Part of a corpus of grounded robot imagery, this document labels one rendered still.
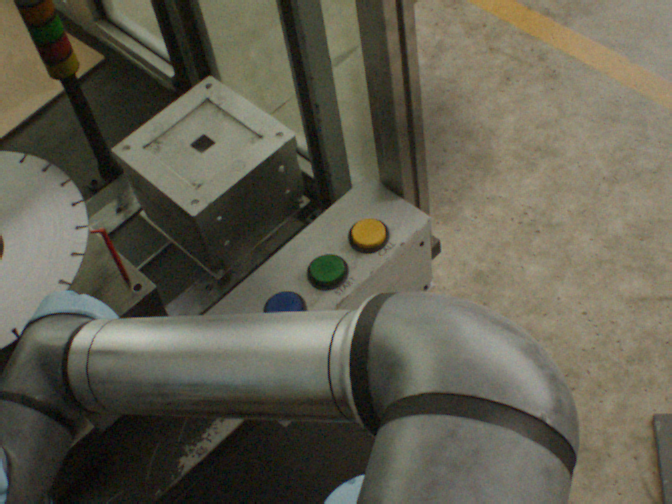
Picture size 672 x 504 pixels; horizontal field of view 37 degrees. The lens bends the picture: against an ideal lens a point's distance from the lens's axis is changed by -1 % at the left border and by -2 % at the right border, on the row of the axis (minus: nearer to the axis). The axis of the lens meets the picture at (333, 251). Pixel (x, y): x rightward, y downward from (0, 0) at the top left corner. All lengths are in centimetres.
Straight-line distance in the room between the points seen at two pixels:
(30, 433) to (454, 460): 38
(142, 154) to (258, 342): 72
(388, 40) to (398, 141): 16
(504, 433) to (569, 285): 172
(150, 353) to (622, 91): 204
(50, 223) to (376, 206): 40
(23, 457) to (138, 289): 53
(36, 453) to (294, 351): 24
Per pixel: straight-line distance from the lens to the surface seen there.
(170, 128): 140
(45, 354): 82
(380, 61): 110
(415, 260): 126
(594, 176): 246
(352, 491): 98
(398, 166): 122
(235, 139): 136
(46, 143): 167
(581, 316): 222
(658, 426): 209
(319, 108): 123
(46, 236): 126
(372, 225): 122
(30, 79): 178
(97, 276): 133
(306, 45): 115
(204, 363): 71
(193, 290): 139
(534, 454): 56
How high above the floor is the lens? 187
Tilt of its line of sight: 53 degrees down
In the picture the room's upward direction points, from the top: 12 degrees counter-clockwise
